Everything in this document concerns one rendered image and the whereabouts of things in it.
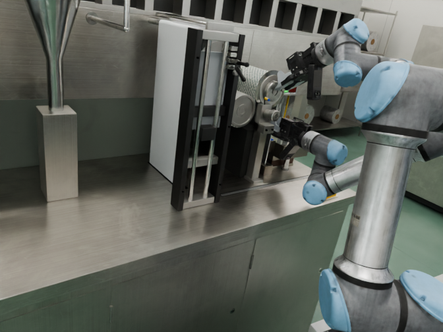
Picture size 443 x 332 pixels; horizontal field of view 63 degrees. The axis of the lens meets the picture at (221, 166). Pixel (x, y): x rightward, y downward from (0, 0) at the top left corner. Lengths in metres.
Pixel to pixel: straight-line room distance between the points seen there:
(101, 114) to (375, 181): 1.02
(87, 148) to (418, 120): 1.12
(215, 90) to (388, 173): 0.57
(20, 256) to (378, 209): 0.79
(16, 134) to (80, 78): 0.28
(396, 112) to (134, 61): 0.98
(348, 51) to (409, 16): 5.12
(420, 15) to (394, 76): 5.46
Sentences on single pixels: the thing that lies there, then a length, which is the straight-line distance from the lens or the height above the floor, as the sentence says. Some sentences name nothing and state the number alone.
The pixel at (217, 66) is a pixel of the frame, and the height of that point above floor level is 1.34.
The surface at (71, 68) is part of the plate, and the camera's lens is 1.35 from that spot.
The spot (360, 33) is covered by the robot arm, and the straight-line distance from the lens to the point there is 1.15.
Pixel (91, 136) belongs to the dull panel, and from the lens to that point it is 1.44.
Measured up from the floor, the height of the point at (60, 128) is 1.13.
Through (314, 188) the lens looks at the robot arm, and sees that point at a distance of 1.14.
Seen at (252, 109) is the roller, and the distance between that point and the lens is 1.34.
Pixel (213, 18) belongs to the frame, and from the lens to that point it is 1.58.
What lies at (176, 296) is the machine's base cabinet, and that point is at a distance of 1.15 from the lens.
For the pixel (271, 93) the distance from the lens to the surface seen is 1.35.
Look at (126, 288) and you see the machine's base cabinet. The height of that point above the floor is 0.79.
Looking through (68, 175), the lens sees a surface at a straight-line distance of 1.17.
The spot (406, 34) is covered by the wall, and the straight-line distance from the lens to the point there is 6.20.
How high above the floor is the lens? 1.49
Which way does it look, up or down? 23 degrees down
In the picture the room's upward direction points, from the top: 9 degrees clockwise
